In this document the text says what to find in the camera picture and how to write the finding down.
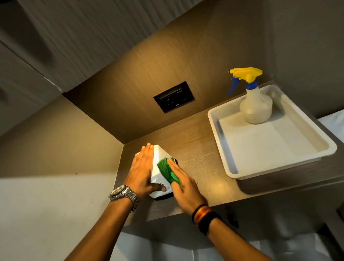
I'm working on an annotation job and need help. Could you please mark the person's left hand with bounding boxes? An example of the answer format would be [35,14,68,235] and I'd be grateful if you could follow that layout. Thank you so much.
[123,142,169,201]

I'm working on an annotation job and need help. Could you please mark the person's right hand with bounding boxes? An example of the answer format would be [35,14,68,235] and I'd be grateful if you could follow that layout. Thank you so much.
[164,158,210,215]

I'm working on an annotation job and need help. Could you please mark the green cleaning cloth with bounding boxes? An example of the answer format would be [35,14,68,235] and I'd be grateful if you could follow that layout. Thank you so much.
[156,156,182,185]

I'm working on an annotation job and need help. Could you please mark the white tissue box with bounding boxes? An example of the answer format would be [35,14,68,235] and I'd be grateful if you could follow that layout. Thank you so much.
[133,143,180,201]

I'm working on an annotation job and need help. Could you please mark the person's left forearm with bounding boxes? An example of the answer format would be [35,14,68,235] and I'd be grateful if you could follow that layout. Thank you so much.
[62,194,137,261]

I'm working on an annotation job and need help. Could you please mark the person's right forearm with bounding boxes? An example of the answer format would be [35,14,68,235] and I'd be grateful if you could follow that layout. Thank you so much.
[206,217,297,261]

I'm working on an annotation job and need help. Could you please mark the silver wristwatch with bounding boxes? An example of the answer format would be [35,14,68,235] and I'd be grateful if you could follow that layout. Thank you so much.
[108,184,140,213]

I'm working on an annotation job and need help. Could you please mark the black and orange wristbands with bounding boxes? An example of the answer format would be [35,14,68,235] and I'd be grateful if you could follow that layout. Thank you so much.
[191,203,223,236]

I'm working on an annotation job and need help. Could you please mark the white plastic tray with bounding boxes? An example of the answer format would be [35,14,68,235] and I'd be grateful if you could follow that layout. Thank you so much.
[204,81,341,185]

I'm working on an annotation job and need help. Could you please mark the spray bottle with yellow trigger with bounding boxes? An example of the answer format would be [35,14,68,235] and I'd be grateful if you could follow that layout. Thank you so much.
[225,66,275,125]

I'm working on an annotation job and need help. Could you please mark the white bed sheet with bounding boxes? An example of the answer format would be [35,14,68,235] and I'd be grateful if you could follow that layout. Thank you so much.
[316,102,344,154]

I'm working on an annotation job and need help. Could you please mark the black wall socket panel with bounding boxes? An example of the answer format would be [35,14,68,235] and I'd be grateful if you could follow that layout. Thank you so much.
[152,80,196,115]

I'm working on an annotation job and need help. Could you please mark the grey wooden wall cabinet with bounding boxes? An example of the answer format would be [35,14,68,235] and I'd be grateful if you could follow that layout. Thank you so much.
[0,0,214,157]

